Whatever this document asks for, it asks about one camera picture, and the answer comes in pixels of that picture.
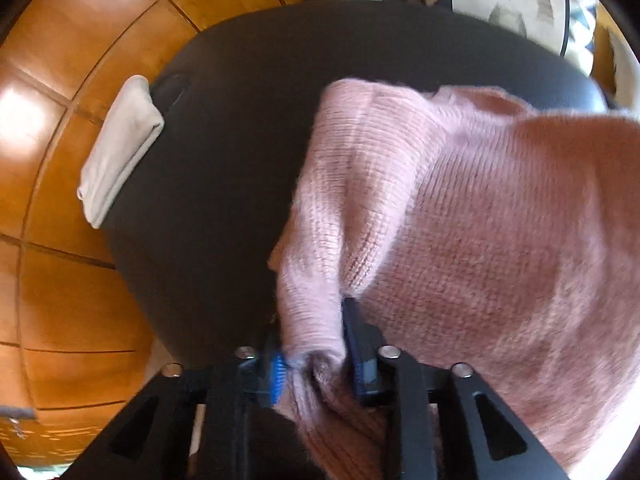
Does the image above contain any tiger print pillow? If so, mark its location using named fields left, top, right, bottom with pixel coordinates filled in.
left=425, top=0, right=598, bottom=73

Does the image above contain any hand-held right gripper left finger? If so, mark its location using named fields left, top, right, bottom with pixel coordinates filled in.
left=75, top=332, right=289, bottom=480

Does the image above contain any pink knit sweater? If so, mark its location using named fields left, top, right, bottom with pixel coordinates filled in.
left=267, top=77, right=640, bottom=480

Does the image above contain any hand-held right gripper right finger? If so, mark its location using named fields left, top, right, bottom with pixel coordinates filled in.
left=342, top=297, right=571, bottom=480

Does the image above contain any folded white cloth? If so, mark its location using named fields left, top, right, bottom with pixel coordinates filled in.
left=77, top=75, right=166, bottom=229

